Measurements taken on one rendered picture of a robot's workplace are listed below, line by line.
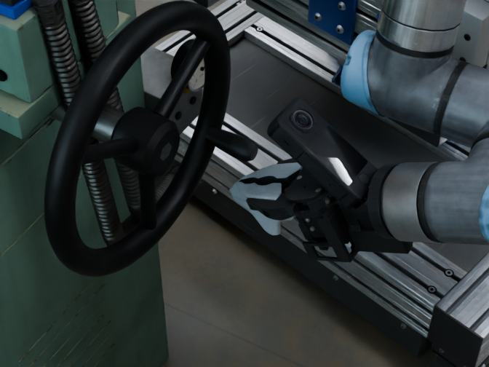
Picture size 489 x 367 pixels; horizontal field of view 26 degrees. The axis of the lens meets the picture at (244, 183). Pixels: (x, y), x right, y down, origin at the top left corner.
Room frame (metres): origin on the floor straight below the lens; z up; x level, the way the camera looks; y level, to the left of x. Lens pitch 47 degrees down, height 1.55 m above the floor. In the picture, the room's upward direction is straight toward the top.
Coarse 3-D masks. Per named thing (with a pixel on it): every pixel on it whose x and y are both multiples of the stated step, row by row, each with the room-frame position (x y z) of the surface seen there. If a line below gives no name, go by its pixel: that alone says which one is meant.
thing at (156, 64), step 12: (144, 60) 1.08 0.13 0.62; (156, 60) 1.08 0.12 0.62; (168, 60) 1.08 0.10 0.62; (144, 72) 1.06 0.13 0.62; (156, 72) 1.06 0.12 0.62; (168, 72) 1.06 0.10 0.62; (144, 84) 1.03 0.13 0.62; (156, 84) 1.03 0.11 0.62; (168, 84) 1.03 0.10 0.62; (144, 96) 1.02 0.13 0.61; (156, 96) 1.01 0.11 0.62; (192, 96) 1.05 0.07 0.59; (180, 108) 1.02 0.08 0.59; (192, 108) 1.04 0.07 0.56; (180, 120) 1.02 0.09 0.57; (192, 120) 1.04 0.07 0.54; (180, 132) 1.02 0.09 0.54
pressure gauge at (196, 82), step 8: (192, 40) 1.04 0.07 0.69; (184, 48) 1.02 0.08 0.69; (176, 56) 1.01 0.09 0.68; (184, 56) 1.01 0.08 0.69; (176, 64) 1.01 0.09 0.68; (200, 64) 1.02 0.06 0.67; (176, 72) 1.00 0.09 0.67; (200, 72) 1.02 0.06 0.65; (192, 80) 1.00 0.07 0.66; (200, 80) 1.02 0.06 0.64; (192, 88) 1.00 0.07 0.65; (200, 88) 1.01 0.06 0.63
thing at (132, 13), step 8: (120, 0) 0.99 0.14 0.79; (128, 0) 1.00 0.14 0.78; (120, 8) 0.99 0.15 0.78; (128, 8) 1.00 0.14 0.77; (48, 120) 0.87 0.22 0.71; (0, 136) 0.81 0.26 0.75; (8, 136) 0.81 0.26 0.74; (0, 144) 0.80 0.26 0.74; (8, 144) 0.81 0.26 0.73; (16, 144) 0.82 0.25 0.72; (0, 152) 0.80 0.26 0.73; (8, 152) 0.81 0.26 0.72; (0, 160) 0.80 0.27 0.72
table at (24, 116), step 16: (128, 16) 0.86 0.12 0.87; (112, 32) 0.83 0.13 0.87; (80, 64) 0.79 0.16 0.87; (0, 96) 0.74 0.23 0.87; (48, 96) 0.75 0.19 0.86; (0, 112) 0.72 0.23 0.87; (16, 112) 0.72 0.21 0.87; (32, 112) 0.73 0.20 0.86; (48, 112) 0.74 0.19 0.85; (0, 128) 0.72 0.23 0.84; (16, 128) 0.71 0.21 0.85; (32, 128) 0.72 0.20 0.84
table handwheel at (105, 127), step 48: (144, 48) 0.73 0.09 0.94; (192, 48) 0.82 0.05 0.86; (96, 96) 0.67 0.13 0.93; (96, 144) 0.68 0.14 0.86; (144, 144) 0.71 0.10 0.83; (192, 144) 0.81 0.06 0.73; (48, 192) 0.63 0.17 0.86; (144, 192) 0.73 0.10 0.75; (192, 192) 0.78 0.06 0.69; (144, 240) 0.71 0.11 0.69
